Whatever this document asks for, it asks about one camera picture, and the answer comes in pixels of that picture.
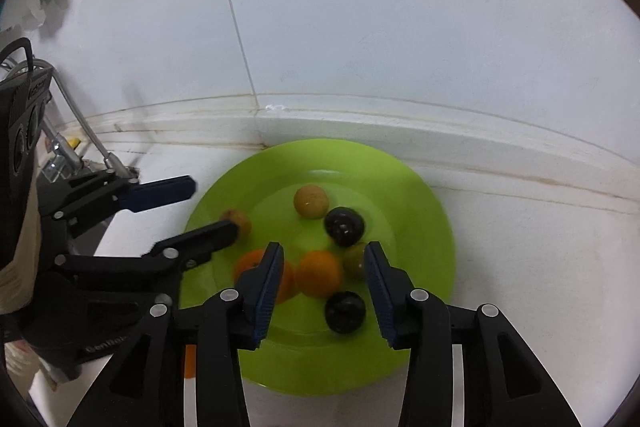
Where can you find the brown kiwi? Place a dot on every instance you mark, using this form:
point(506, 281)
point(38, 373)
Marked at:
point(310, 202)
point(242, 219)

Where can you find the green tangerine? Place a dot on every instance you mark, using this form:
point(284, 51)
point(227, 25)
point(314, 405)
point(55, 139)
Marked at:
point(355, 261)

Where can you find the dark plum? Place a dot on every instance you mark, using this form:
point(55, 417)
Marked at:
point(345, 313)
point(344, 227)

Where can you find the green plate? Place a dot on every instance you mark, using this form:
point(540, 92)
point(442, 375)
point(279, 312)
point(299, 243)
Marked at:
point(400, 217)

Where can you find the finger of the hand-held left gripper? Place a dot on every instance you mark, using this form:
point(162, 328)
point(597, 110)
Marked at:
point(210, 237)
point(160, 194)

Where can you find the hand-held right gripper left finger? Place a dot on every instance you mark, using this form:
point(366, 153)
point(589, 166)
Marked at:
point(266, 297)

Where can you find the thin gooseneck faucet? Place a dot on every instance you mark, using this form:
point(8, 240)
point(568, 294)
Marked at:
point(82, 117)

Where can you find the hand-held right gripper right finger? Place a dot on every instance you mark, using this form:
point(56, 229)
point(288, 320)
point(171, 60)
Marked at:
point(381, 297)

